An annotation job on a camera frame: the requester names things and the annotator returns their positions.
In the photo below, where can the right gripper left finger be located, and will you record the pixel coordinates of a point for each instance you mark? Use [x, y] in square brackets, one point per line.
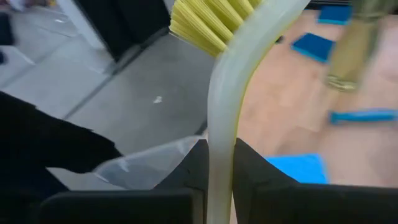
[186, 205]

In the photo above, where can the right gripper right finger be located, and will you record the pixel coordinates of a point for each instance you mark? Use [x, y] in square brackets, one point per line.
[280, 205]

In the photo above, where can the yellow dish brush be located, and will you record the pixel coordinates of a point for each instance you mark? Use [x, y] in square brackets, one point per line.
[224, 109]

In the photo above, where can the blue dish brush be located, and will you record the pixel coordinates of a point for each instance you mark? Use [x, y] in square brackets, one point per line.
[363, 116]

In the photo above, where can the soap bottle with method label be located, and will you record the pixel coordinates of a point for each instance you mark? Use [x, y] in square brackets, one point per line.
[348, 53]

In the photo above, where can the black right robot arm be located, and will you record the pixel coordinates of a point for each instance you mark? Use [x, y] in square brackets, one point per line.
[37, 140]

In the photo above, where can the clear plastic tub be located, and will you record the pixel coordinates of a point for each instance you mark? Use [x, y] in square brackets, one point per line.
[140, 168]

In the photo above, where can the black furniture base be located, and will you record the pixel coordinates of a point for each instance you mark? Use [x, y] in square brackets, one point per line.
[124, 25]

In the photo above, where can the white post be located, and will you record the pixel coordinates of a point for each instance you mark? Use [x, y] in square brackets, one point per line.
[81, 21]

